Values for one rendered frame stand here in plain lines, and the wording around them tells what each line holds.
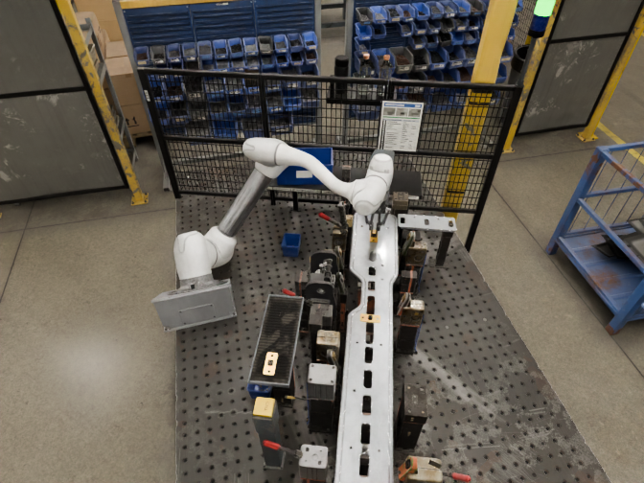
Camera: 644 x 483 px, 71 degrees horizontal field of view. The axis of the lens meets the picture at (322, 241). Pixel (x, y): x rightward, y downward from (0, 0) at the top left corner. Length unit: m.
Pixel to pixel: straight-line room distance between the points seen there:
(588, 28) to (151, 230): 3.98
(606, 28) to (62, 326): 4.82
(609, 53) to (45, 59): 4.51
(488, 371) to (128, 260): 2.68
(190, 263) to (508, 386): 1.54
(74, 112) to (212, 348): 2.28
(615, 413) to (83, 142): 4.04
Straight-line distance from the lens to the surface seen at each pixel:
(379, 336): 1.88
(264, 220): 2.78
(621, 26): 4.95
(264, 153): 2.08
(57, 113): 3.93
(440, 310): 2.39
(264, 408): 1.55
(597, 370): 3.39
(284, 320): 1.72
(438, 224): 2.36
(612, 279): 3.70
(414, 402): 1.73
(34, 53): 3.75
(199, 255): 2.23
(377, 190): 1.82
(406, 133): 2.51
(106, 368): 3.23
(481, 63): 2.41
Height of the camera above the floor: 2.56
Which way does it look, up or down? 45 degrees down
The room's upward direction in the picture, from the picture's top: straight up
